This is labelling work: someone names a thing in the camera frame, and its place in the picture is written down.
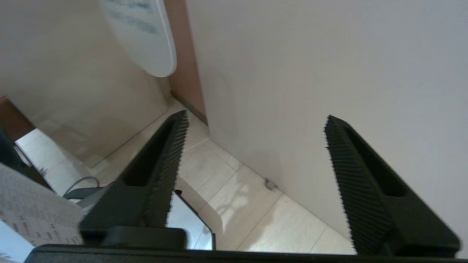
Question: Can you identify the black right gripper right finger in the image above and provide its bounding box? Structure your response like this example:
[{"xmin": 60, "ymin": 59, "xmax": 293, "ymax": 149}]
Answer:
[{"xmin": 324, "ymin": 115, "xmax": 461, "ymax": 255}]

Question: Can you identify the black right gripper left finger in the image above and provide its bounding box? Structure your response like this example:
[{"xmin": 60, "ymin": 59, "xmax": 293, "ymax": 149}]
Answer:
[{"xmin": 79, "ymin": 110, "xmax": 190, "ymax": 249}]

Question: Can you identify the white door hanger sign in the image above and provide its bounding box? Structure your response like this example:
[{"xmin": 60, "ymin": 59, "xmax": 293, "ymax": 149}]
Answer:
[{"xmin": 99, "ymin": 0, "xmax": 177, "ymax": 78}]

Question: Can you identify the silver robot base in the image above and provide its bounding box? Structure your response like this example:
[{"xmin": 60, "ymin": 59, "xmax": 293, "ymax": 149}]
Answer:
[{"xmin": 62, "ymin": 177, "xmax": 216, "ymax": 251}]

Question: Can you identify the white room door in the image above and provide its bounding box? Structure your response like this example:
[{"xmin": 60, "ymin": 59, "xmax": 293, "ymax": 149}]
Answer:
[{"xmin": 186, "ymin": 0, "xmax": 468, "ymax": 256}]

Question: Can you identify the printed table paper sheet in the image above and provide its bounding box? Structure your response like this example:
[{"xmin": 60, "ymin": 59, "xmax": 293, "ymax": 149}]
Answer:
[{"xmin": 0, "ymin": 163, "xmax": 84, "ymax": 263}]

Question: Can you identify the blank white paper sheet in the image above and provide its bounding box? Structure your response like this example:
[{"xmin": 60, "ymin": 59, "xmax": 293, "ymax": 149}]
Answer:
[{"xmin": 0, "ymin": 219, "xmax": 33, "ymax": 263}]

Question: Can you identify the dark skirting board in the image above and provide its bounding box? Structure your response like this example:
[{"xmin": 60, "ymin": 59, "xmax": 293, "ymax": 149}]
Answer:
[{"xmin": 172, "ymin": 93, "xmax": 209, "ymax": 126}]

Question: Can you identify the brown wooden panel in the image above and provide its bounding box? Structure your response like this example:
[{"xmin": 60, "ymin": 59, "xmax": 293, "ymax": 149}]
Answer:
[{"xmin": 0, "ymin": 95, "xmax": 35, "ymax": 141}]

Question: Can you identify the grey floor cable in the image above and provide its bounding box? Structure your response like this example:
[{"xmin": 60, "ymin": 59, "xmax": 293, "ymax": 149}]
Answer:
[{"xmin": 64, "ymin": 176, "xmax": 100, "ymax": 199}]

